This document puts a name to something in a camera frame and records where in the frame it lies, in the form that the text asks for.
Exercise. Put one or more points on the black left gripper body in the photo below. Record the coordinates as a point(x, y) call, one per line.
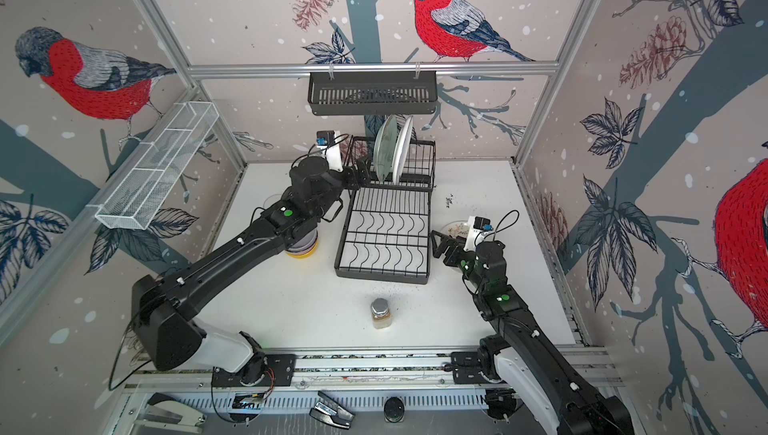
point(335, 182)

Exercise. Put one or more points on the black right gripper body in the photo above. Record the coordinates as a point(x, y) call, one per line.
point(468, 265)

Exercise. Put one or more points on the pale green plate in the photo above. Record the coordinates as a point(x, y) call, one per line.
point(384, 148)

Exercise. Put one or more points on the white plate blue rim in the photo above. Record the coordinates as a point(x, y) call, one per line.
point(401, 150)

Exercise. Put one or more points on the lilac bowl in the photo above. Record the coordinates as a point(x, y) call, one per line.
point(304, 243)

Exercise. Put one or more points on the yellow bowl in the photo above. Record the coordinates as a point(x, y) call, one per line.
point(302, 254)

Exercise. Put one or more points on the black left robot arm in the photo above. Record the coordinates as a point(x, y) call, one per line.
point(165, 310)

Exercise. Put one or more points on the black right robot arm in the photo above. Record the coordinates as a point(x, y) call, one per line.
point(521, 355)

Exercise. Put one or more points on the black two-tier dish rack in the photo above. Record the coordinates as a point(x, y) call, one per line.
point(385, 236)

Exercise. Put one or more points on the spice jar silver lid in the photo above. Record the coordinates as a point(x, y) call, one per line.
point(381, 314)

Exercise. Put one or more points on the round black cap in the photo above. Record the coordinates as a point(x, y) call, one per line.
point(394, 410)

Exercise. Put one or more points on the black stapler centre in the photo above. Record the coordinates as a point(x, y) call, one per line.
point(329, 412)

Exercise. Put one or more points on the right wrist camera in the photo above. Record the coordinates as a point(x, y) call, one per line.
point(478, 228)

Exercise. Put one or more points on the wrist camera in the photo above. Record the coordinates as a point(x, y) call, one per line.
point(478, 228)
point(329, 144)

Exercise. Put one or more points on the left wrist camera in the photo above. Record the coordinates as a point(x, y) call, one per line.
point(329, 144)

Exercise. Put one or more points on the black hanging wall basket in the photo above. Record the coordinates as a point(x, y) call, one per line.
point(373, 93)

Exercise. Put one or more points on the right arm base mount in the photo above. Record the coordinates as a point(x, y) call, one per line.
point(466, 369)

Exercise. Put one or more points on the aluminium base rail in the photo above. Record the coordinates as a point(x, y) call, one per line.
point(328, 370)

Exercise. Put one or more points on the white wire mesh shelf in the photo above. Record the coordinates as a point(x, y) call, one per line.
point(141, 193)

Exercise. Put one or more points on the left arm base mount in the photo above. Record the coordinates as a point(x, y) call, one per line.
point(267, 370)

